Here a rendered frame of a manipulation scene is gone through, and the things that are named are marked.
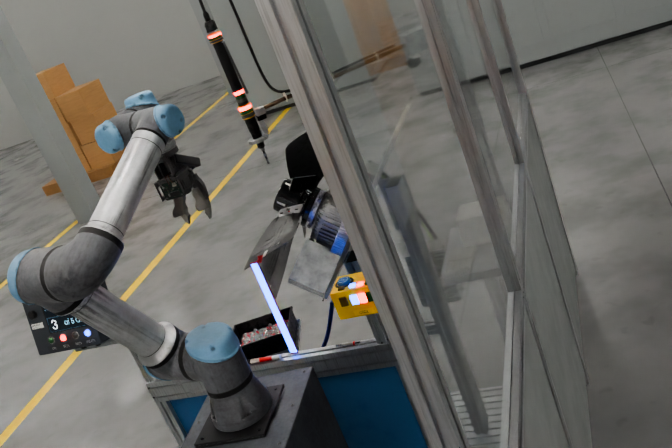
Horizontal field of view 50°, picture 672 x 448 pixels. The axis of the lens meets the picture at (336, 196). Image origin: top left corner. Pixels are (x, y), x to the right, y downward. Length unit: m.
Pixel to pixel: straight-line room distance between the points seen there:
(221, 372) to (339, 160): 0.97
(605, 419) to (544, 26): 5.28
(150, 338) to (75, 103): 8.75
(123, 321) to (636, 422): 1.96
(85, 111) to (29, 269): 8.83
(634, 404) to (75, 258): 2.20
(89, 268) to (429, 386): 0.77
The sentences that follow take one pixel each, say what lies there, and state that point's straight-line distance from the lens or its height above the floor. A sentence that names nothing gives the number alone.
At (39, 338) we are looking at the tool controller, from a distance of 2.61.
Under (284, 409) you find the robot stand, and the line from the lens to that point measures 1.83.
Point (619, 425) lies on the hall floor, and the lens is 2.99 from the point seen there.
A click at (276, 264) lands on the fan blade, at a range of 2.58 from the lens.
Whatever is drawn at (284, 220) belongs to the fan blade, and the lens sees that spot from 2.39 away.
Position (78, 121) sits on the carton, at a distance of 10.54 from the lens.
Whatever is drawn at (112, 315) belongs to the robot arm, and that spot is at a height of 1.39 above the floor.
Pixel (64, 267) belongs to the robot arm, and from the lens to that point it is 1.52.
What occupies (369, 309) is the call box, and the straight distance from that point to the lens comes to 2.07.
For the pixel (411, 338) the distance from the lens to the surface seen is 0.98.
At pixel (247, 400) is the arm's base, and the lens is 1.80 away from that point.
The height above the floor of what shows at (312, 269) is 1.00.
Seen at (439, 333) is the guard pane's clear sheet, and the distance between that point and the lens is 1.14.
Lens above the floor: 1.98
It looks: 19 degrees down
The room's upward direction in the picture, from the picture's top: 22 degrees counter-clockwise
